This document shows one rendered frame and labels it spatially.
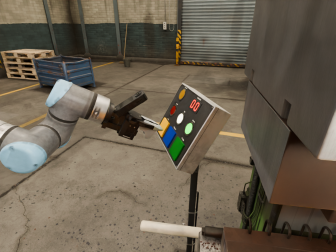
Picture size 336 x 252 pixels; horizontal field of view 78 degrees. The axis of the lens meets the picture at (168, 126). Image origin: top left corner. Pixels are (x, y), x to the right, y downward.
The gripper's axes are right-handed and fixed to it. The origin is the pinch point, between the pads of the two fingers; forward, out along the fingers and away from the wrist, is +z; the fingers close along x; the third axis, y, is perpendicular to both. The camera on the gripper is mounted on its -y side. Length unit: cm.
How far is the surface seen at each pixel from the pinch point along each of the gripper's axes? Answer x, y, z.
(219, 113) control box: 6.9, -15.0, 14.1
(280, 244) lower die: 43.6, 2.5, 22.3
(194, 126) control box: 2.6, -5.9, 11.1
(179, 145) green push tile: 1.4, 3.5, 10.4
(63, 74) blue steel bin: -449, 113, -61
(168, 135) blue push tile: -10.8, 5.6, 10.4
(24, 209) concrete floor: -95, 146, -31
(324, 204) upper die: 56, -16, -4
